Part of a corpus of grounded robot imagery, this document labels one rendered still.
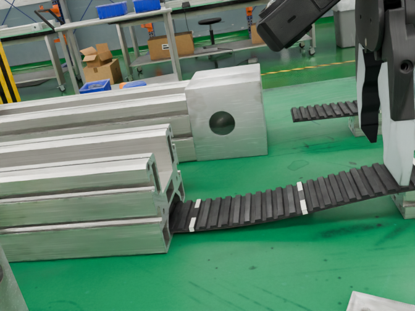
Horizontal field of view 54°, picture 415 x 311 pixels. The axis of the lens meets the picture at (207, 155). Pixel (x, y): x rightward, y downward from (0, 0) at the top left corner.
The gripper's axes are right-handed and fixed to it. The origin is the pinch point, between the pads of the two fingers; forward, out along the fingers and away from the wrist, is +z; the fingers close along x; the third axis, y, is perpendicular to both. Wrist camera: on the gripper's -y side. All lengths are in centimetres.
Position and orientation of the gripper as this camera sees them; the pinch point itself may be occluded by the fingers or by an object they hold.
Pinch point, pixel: (377, 150)
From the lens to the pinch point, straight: 36.5
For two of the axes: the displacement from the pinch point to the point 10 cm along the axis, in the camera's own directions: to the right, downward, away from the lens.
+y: 9.8, -1.0, -1.6
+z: 1.5, 9.1, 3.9
